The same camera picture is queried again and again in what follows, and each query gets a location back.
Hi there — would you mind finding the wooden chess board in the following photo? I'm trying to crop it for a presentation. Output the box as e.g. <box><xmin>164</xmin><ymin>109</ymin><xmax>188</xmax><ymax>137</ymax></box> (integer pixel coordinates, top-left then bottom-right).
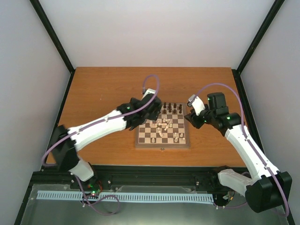
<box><xmin>135</xmin><ymin>103</ymin><xmax>190</xmax><ymax>150</ymax></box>

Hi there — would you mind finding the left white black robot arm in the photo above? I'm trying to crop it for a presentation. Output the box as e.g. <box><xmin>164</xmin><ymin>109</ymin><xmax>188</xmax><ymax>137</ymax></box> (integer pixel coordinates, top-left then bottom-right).
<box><xmin>51</xmin><ymin>94</ymin><xmax>162</xmax><ymax>189</ymax></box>

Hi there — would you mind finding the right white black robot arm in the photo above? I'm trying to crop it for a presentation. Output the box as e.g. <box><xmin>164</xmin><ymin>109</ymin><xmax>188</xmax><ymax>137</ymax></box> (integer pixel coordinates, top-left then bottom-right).
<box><xmin>184</xmin><ymin>92</ymin><xmax>292</xmax><ymax>215</ymax></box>

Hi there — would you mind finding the dark chess pieces row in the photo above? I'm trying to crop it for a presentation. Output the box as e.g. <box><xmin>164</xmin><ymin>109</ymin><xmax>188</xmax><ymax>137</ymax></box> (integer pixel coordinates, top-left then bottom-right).
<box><xmin>161</xmin><ymin>102</ymin><xmax>184</xmax><ymax>114</ymax></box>

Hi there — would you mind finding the green lit circuit board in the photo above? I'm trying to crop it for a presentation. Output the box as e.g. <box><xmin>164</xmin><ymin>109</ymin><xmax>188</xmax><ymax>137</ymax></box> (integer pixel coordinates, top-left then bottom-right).
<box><xmin>91</xmin><ymin>191</ymin><xmax>99</xmax><ymax>196</ymax></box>

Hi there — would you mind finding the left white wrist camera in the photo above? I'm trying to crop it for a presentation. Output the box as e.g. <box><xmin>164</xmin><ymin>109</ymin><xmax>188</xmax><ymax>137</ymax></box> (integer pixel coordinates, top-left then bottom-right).
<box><xmin>142</xmin><ymin>89</ymin><xmax>156</xmax><ymax>98</ymax></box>

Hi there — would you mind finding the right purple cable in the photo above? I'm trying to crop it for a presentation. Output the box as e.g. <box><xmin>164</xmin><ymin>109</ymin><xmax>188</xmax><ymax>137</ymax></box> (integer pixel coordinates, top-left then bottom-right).
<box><xmin>193</xmin><ymin>82</ymin><xmax>290</xmax><ymax>217</ymax></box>

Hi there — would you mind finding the right black frame post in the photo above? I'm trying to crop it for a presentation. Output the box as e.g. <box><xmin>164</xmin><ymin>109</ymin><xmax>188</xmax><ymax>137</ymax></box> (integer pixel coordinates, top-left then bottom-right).
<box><xmin>235</xmin><ymin>0</ymin><xmax>286</xmax><ymax>73</ymax></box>

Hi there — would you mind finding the black frame post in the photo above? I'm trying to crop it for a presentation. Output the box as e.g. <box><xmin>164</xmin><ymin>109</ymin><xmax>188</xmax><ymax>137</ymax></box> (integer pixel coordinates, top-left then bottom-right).
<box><xmin>235</xmin><ymin>0</ymin><xmax>286</xmax><ymax>73</ymax></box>
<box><xmin>29</xmin><ymin>0</ymin><xmax>75</xmax><ymax>74</ymax></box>

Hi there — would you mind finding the black aluminium frame rail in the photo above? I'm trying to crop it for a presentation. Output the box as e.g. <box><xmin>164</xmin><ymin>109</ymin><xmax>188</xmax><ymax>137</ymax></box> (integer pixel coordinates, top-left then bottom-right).
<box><xmin>30</xmin><ymin>164</ymin><xmax>281</xmax><ymax>188</ymax></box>

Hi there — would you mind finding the light blue slotted cable duct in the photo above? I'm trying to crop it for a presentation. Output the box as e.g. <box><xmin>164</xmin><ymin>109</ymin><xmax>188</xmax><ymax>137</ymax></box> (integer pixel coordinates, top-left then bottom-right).
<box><xmin>36</xmin><ymin>190</ymin><xmax>214</xmax><ymax>204</ymax></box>

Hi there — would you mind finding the left black frame post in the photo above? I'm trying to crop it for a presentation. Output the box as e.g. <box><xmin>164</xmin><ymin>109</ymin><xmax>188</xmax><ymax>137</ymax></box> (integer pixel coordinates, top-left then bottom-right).
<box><xmin>29</xmin><ymin>0</ymin><xmax>75</xmax><ymax>74</ymax></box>

